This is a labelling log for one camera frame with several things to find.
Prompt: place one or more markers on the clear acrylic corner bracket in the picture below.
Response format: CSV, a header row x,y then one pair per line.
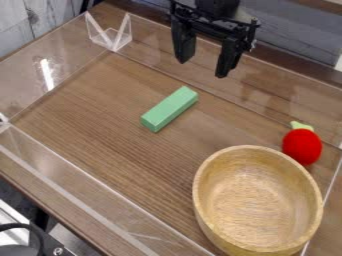
x,y
110,38

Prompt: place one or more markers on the green rectangular block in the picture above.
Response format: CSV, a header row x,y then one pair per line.
x,y
161,115

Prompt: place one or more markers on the red plush strawberry toy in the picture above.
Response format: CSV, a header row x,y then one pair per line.
x,y
302,143

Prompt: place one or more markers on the wooden bowl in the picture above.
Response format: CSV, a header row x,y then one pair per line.
x,y
257,201

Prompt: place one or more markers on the black metal bracket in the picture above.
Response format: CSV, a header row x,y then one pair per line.
x,y
54,248

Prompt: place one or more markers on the clear acrylic front wall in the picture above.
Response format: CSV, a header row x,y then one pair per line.
x,y
117,226

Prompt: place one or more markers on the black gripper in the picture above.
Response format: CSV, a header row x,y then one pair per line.
x,y
221,20

